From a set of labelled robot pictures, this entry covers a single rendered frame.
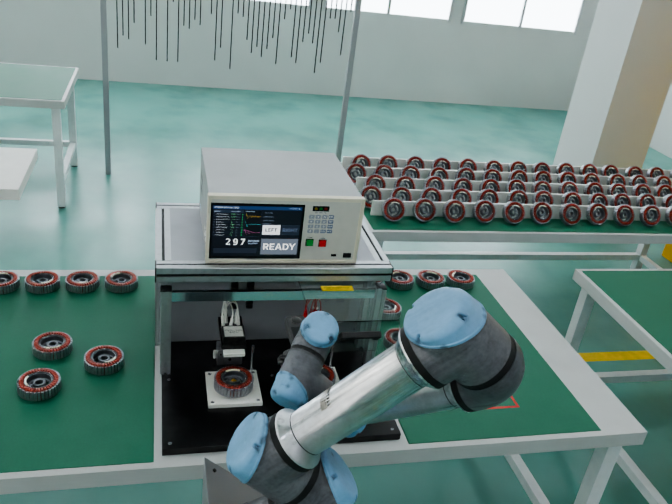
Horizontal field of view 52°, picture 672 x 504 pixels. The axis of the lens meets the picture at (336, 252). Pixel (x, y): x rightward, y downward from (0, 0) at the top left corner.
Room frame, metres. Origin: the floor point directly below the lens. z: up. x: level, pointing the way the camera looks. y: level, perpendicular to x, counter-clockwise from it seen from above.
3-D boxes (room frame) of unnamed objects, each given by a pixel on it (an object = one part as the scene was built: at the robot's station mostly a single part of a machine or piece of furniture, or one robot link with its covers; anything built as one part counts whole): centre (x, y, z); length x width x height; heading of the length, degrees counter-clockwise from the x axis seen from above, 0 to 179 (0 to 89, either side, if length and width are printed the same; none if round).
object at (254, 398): (1.56, 0.24, 0.78); 0.15 x 0.15 x 0.01; 16
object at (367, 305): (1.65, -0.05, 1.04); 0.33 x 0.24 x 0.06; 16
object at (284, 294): (1.69, 0.15, 1.03); 0.62 x 0.01 x 0.03; 106
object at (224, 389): (1.56, 0.24, 0.80); 0.11 x 0.11 x 0.04
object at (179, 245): (1.90, 0.21, 1.09); 0.68 x 0.44 x 0.05; 106
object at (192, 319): (1.83, 0.19, 0.92); 0.66 x 0.01 x 0.30; 106
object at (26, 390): (1.47, 0.76, 0.77); 0.11 x 0.11 x 0.04
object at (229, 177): (1.90, 0.20, 1.22); 0.44 x 0.39 x 0.20; 106
